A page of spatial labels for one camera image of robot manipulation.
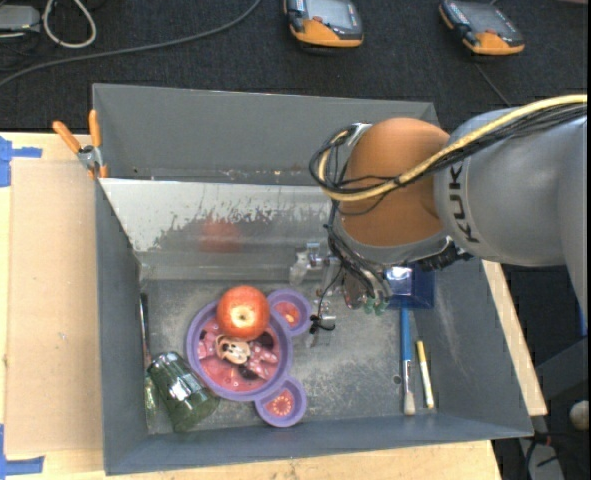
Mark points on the purple mouse-shaped plate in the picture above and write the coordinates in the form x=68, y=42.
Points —
x=235, y=373

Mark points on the grey metal bin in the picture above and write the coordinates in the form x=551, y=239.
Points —
x=345, y=368

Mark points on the brown cardboard board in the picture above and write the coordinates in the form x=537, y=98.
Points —
x=50, y=308

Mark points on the red apple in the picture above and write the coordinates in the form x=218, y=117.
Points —
x=242, y=313

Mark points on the yellow marker pen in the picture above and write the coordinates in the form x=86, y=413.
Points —
x=425, y=375

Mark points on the green glass cup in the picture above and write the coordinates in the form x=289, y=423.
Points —
x=182, y=393

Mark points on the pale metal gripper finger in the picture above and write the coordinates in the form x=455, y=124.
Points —
x=311, y=258
x=325, y=322

